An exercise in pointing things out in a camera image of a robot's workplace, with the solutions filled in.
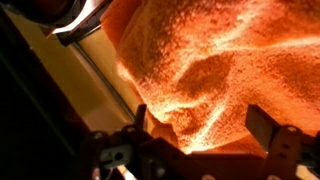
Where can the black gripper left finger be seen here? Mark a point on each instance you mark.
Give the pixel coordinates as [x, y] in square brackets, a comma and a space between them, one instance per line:
[133, 156]

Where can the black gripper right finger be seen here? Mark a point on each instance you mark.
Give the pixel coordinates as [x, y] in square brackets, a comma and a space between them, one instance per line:
[283, 150]

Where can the orange terry towel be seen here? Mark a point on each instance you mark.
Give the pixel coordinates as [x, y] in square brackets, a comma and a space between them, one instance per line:
[216, 66]

